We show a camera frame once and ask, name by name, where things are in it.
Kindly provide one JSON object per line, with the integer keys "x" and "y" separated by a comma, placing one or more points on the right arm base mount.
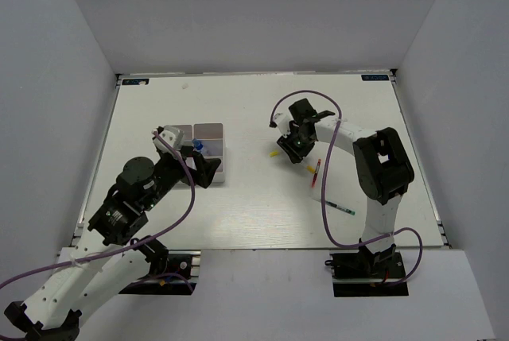
{"x": 350, "y": 278}

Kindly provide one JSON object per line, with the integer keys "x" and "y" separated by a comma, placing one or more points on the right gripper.
{"x": 296, "y": 154}

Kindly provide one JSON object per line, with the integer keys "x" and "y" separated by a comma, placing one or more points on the green ink pen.
{"x": 335, "y": 205}

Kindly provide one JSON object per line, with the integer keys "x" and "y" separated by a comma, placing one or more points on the red pen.
{"x": 316, "y": 173}

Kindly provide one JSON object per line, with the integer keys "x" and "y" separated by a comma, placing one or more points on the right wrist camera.
{"x": 281, "y": 121}

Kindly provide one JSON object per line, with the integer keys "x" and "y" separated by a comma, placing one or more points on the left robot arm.
{"x": 108, "y": 257}

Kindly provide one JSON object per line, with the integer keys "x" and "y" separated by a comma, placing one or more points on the blue cap glue bottle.
{"x": 200, "y": 147}

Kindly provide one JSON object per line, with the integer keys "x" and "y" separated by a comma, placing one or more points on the left blue table label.
{"x": 135, "y": 82}

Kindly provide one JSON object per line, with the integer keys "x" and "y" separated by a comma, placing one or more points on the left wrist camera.
{"x": 170, "y": 135}

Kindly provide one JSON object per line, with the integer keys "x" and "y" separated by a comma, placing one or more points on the right white organizer tray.
{"x": 211, "y": 135}

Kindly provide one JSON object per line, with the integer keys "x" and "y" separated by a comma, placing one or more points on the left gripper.
{"x": 206, "y": 168}

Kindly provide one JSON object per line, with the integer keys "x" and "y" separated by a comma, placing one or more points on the right blue table label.
{"x": 374, "y": 77}

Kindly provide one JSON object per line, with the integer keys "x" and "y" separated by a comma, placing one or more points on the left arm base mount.
{"x": 178, "y": 276}

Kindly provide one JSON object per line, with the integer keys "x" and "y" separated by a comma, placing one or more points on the blue table label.
{"x": 374, "y": 77}
{"x": 135, "y": 82}

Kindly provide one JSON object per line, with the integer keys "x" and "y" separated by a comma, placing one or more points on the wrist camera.
{"x": 281, "y": 121}
{"x": 170, "y": 135}

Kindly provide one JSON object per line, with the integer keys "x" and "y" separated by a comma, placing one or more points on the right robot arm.
{"x": 383, "y": 170}

